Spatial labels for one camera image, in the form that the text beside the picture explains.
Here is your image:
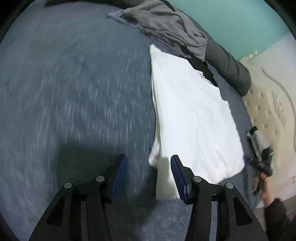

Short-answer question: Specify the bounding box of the crumpled grey garment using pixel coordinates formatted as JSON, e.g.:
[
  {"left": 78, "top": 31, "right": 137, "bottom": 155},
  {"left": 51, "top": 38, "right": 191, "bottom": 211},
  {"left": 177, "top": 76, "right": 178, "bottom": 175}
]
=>
[{"left": 107, "top": 0, "right": 208, "bottom": 62}]

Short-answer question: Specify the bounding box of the person's right forearm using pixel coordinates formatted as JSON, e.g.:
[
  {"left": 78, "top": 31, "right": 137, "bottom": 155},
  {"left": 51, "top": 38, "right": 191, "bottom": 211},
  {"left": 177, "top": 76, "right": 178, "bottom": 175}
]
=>
[{"left": 264, "top": 197, "right": 294, "bottom": 241}]

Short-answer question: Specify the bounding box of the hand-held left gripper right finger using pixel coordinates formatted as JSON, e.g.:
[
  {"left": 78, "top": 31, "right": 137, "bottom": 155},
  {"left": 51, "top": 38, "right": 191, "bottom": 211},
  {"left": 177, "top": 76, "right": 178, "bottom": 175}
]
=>
[{"left": 170, "top": 155, "right": 265, "bottom": 241}]

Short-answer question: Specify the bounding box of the rolled dark grey duvet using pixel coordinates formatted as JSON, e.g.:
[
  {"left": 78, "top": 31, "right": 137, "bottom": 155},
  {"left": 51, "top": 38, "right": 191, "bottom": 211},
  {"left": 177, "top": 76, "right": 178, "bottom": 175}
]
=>
[{"left": 44, "top": 0, "right": 252, "bottom": 96}]

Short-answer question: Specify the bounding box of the white polo shirt black trim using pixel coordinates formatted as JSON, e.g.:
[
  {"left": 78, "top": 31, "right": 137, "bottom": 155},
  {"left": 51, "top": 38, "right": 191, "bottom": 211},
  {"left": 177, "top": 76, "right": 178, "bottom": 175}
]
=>
[{"left": 148, "top": 44, "right": 245, "bottom": 201}]

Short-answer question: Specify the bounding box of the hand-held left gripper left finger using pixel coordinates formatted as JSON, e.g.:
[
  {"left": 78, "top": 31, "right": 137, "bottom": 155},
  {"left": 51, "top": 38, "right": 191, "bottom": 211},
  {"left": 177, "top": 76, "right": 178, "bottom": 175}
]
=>
[{"left": 29, "top": 153, "right": 128, "bottom": 241}]

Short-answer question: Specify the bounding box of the person's right hand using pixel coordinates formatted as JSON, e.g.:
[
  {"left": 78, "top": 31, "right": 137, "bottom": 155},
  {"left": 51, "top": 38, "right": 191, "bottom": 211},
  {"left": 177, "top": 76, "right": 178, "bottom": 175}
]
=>
[{"left": 253, "top": 174, "right": 277, "bottom": 207}]

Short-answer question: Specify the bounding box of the cream tufted headboard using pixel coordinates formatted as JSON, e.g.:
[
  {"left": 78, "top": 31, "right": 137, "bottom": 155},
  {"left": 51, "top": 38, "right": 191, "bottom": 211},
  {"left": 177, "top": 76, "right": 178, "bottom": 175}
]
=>
[{"left": 239, "top": 50, "right": 296, "bottom": 186}]

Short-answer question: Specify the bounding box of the crumpled black garment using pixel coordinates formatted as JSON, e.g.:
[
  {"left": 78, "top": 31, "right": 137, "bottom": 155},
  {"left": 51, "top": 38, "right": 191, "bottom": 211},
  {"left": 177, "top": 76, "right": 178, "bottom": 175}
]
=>
[{"left": 183, "top": 50, "right": 219, "bottom": 87}]

